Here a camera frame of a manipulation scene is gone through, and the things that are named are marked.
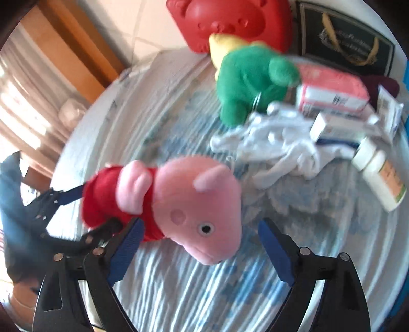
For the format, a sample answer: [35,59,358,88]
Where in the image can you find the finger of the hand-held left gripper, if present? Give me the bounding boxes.
[82,219,123,247]
[24,186,86,224]

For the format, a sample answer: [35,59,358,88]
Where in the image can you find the green dinosaur plush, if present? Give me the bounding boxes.
[215,45,301,127]

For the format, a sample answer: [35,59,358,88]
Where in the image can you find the white cloth gloves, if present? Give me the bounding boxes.
[209,101,325,189]

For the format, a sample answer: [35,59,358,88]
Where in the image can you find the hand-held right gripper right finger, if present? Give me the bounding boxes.
[257,219,371,332]

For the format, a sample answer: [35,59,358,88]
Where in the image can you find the white round desktop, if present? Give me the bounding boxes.
[48,48,409,332]

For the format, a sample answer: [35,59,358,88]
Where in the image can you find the white mask packet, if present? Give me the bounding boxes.
[375,85,404,141]

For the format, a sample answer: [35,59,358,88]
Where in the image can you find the black gift bag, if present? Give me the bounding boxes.
[294,0,396,77]

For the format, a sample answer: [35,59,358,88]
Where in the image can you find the wooden window frame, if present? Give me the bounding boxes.
[19,0,131,96]

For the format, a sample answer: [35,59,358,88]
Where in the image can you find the blue white striped tablecloth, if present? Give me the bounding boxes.
[48,51,400,332]

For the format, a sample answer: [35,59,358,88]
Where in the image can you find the maroon knit hat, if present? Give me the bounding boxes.
[359,75,401,99]

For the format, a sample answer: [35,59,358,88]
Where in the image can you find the beige curtain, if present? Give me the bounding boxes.
[0,30,84,179]

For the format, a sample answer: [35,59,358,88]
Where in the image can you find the pink cardboard box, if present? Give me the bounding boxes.
[294,64,369,115]

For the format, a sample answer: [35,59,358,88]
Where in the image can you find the white pill bottle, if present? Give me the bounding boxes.
[351,137,407,213]

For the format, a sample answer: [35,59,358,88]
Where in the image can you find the pig plush red dress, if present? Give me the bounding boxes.
[81,155,242,265]

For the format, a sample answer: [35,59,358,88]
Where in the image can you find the white medicine box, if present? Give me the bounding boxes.
[309,112,379,144]

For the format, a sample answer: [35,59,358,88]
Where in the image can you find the yellow plush toy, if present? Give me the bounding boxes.
[209,32,266,80]

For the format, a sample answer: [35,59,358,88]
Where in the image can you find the red toy suitcase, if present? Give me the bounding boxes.
[166,0,293,54]

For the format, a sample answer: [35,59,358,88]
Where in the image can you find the person's blue jeans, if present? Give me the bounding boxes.
[0,152,31,211]

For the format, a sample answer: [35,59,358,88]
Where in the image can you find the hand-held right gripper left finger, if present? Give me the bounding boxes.
[32,217,144,332]

